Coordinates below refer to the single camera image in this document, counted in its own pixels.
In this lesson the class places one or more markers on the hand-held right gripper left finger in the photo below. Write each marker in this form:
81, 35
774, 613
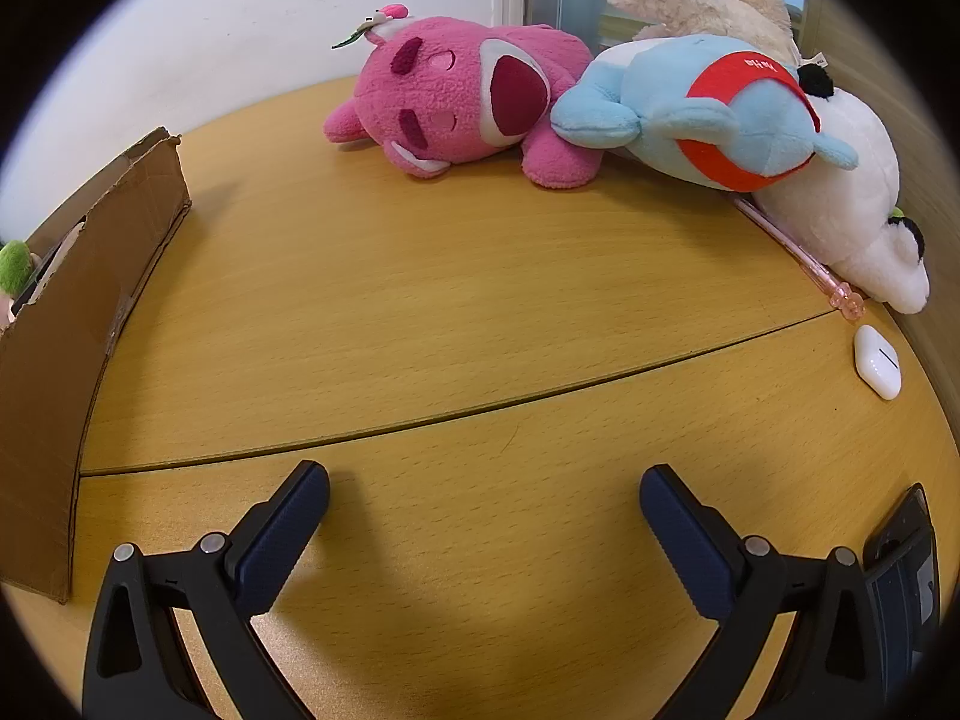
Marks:
281, 532

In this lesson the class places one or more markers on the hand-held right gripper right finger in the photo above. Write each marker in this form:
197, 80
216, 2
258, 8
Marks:
686, 540

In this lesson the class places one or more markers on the brown cardboard box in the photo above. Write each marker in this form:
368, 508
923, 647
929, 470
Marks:
60, 360

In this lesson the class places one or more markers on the wooden desktop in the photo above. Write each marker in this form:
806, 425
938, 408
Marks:
450, 315

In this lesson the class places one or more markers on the black plastic device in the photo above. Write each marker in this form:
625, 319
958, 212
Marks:
904, 540

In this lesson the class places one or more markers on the white earbuds case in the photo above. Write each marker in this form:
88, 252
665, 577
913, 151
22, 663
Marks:
877, 364

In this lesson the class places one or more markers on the pink pen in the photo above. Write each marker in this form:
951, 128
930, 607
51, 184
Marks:
799, 259

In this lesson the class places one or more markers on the pig plush toy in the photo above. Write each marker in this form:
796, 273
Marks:
13, 266

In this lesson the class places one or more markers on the white panda plush toy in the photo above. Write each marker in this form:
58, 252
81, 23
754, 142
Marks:
840, 187

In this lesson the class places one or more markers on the blue plush toy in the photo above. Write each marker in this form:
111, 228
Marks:
637, 97

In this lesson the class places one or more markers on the pink bear plush toy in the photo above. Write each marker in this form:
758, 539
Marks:
450, 97

